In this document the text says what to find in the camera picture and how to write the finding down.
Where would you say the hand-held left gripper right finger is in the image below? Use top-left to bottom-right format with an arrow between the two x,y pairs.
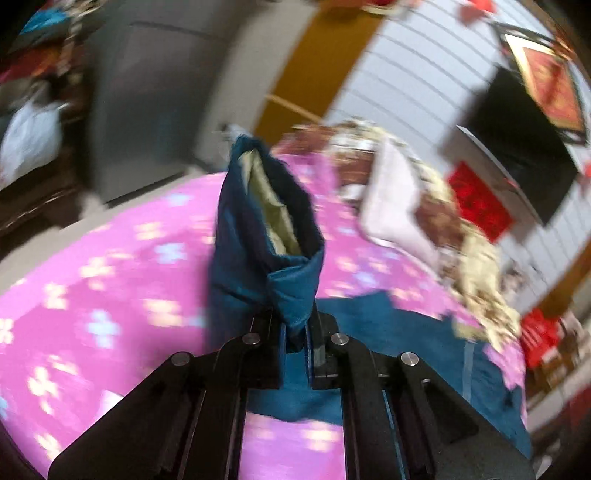
307,313 -> 536,480

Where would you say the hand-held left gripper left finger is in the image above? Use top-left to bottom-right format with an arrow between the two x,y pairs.
48,318 -> 284,480

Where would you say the dark teal padded jacket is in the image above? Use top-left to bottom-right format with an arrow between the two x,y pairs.
205,134 -> 533,459

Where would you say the pile of colourful clothes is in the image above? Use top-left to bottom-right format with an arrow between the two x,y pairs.
0,0 -> 89,95

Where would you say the pale pink pillow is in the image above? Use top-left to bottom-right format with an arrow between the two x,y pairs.
359,137 -> 445,265

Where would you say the pink floral bed sheet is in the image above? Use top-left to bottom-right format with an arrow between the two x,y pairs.
0,152 -> 530,480

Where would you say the yellow brown patterned quilt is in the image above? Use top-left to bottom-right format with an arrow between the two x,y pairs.
285,119 -> 523,348

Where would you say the red bag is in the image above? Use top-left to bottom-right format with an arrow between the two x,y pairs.
519,308 -> 568,370

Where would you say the grey wardrobe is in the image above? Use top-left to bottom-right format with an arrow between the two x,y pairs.
84,18 -> 242,205

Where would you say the black flat television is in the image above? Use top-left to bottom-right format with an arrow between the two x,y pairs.
442,66 -> 581,227

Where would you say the white plastic bag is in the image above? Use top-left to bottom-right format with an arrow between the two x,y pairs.
0,98 -> 64,186

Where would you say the small red paper ornament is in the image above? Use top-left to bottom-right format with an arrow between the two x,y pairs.
456,0 -> 496,25

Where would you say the red paper wall poster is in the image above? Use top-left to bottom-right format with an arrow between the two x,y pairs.
447,161 -> 516,244

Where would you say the orange wooden wall panel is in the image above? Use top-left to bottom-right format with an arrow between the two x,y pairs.
254,4 -> 385,145

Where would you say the red gold diamond wall decoration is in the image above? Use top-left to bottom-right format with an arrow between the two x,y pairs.
495,22 -> 591,145

